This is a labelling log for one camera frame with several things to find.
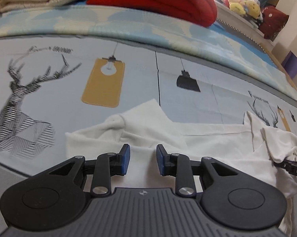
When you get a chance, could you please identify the dark red cushion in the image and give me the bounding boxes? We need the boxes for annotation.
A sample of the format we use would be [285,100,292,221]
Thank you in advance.
[259,5,289,41]

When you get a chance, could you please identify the printed light blue bedsheet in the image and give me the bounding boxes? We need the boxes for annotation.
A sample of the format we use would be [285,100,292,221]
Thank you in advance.
[0,37,297,176]

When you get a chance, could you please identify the blue cloud pattern blanket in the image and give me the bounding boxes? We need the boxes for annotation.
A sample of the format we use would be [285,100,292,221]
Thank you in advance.
[0,5,297,101]

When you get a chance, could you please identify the wooden bed frame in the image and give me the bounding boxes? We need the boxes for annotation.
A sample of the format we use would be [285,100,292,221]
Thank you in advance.
[259,42,297,114]

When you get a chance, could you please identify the purple box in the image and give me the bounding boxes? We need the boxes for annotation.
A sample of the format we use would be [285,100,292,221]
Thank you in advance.
[282,51,297,79]

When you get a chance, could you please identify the yellow plush toys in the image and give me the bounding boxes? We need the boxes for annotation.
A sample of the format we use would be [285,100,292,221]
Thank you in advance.
[221,0,263,21]

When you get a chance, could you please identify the white garment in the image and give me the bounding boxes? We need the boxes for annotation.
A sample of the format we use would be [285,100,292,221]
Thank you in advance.
[66,100,297,235]

